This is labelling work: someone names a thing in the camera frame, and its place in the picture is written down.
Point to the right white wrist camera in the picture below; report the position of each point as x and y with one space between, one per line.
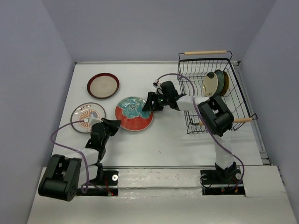
156 84

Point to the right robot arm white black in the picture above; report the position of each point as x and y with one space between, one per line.
212 112

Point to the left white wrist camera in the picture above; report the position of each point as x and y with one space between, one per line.
92 121

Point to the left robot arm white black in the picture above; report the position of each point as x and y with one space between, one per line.
64 175

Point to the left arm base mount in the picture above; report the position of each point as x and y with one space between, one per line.
112 184

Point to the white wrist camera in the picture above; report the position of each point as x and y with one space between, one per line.
92 121
156 84

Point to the black wire dish rack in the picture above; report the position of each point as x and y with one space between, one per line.
196 65

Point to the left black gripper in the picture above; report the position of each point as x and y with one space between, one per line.
113 124

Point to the white orange sunburst plate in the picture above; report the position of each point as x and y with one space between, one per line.
83 112

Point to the cream small plate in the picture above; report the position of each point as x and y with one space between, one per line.
210 84

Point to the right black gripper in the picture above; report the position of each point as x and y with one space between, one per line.
152 96

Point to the red teal floral plate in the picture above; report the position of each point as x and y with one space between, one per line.
129 112

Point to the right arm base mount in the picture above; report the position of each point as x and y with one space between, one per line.
214 186

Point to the blue green floral plate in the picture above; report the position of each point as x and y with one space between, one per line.
221 81

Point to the red rimmed cream plate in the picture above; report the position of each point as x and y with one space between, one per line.
103 85

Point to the yellow patterned plate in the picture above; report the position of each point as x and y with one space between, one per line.
226 84

